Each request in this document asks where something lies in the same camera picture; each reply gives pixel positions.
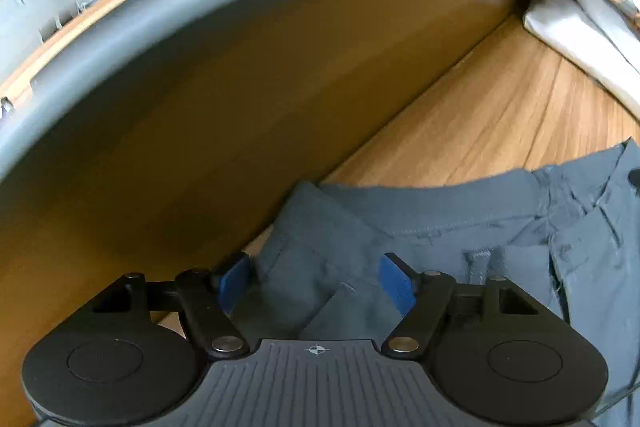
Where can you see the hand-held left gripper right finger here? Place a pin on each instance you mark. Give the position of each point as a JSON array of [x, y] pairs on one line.
[[397, 287]]

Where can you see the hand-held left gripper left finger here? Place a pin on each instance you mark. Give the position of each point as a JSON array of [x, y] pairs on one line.
[[234, 282]]

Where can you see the grey pants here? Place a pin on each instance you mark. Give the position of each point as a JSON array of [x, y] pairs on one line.
[[450, 227]]

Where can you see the white folded cloth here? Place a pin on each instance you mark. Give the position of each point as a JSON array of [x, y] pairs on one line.
[[590, 42]]

